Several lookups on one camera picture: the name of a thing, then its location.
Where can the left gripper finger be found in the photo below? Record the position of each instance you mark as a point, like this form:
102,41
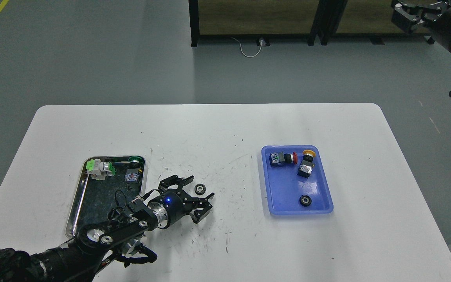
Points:
198,208
174,180

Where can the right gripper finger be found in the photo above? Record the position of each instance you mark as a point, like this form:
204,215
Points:
425,4
409,17

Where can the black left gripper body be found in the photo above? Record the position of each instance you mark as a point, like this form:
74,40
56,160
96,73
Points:
171,206

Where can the black gear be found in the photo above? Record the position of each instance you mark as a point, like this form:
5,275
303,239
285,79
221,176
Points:
305,200
200,189

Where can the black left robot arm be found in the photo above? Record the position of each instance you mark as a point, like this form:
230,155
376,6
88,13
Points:
119,238

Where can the silver metal tray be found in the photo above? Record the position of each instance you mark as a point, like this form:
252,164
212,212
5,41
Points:
94,200

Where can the blue plastic tray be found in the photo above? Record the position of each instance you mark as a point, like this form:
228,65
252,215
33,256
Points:
284,187

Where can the green push button switch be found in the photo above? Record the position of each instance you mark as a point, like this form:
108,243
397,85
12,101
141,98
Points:
134,169

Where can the green white selector switch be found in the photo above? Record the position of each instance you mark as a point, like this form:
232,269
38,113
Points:
99,170

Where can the wooden cabinet black frame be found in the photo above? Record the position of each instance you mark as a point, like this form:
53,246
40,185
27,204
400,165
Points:
256,19

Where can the red push button switch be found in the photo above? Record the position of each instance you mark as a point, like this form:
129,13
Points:
277,159

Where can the yellow push button switch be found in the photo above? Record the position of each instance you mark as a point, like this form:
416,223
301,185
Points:
306,165

